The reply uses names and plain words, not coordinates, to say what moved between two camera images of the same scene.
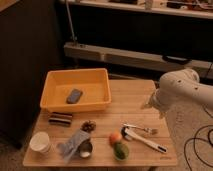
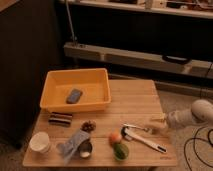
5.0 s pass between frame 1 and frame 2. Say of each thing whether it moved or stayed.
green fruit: stayed
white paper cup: stayed
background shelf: stayed
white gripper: moved
